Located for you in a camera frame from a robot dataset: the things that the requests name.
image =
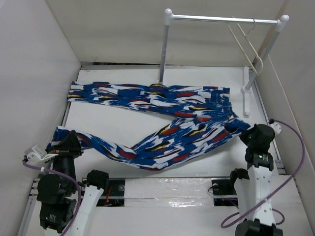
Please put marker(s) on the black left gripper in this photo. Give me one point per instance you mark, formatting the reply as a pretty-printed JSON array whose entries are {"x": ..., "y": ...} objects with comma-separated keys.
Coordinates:
[{"x": 70, "y": 145}]

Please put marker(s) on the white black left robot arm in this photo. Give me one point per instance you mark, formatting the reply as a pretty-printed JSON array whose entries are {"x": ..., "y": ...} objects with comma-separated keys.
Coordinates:
[{"x": 67, "y": 206}]

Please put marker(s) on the beige wooden clothes hanger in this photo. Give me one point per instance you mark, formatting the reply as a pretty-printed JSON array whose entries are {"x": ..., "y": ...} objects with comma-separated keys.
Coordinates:
[{"x": 255, "y": 69}]

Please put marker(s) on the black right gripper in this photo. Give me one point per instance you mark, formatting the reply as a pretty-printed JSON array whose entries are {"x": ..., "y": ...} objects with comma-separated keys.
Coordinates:
[{"x": 243, "y": 135}]

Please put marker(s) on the blue white red patterned trousers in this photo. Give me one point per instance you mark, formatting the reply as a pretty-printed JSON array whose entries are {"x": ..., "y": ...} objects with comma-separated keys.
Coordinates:
[{"x": 155, "y": 126}]

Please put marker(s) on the black base rail with tape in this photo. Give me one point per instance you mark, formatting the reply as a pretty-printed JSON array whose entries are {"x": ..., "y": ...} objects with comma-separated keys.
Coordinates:
[{"x": 169, "y": 192}]

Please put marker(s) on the white metal clothes rack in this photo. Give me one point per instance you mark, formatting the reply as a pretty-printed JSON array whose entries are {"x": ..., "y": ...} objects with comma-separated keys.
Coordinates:
[{"x": 248, "y": 75}]

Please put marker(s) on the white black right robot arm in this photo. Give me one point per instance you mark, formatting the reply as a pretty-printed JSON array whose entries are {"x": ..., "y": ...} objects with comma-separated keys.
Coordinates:
[{"x": 252, "y": 185}]

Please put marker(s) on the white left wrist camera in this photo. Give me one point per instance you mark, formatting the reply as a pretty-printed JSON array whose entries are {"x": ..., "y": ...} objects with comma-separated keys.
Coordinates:
[{"x": 36, "y": 155}]

